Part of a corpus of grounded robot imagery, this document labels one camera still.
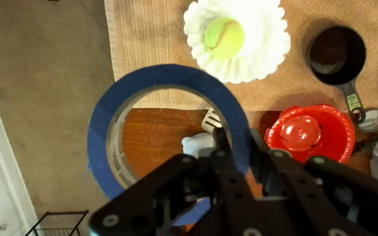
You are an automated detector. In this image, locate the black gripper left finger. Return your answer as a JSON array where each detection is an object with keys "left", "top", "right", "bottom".
[{"left": 89, "top": 129, "right": 257, "bottom": 236}]

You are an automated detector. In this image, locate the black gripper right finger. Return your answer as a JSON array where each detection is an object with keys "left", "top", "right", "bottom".
[{"left": 247, "top": 129, "right": 378, "bottom": 236}]

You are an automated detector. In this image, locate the blue tape roll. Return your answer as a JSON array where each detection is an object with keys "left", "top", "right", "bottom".
[{"left": 86, "top": 65, "right": 250, "bottom": 225}]

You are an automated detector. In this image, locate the metal slotted spatula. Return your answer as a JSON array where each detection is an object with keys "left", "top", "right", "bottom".
[{"left": 201, "top": 108, "right": 222, "bottom": 134}]

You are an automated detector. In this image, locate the black measuring cup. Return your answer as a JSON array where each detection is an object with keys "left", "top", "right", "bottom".
[{"left": 307, "top": 27, "right": 366, "bottom": 124}]

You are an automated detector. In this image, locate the white paper coffee filter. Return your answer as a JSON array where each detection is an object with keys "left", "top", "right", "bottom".
[{"left": 182, "top": 0, "right": 291, "bottom": 84}]

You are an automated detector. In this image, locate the yellow tennis ball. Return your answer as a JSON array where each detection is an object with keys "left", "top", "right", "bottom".
[{"left": 203, "top": 17, "right": 244, "bottom": 61}]

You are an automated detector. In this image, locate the black wire rack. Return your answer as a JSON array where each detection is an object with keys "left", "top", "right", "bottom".
[{"left": 23, "top": 210, "right": 88, "bottom": 236}]

